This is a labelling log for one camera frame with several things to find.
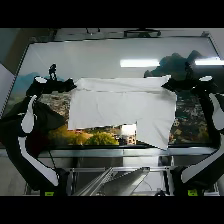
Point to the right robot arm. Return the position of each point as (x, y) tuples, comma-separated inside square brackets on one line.
[(207, 100)]

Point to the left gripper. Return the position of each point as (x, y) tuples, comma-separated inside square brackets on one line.
[(61, 85)]

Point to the white T-shirt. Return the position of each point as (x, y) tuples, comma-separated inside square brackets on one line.
[(126, 103)]

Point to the silver frame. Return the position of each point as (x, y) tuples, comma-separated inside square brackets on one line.
[(116, 181)]

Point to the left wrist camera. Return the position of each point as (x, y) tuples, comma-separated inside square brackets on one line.
[(52, 71)]

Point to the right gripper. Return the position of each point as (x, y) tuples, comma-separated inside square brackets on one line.
[(175, 85)]

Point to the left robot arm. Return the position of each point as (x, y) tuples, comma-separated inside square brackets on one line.
[(13, 133)]

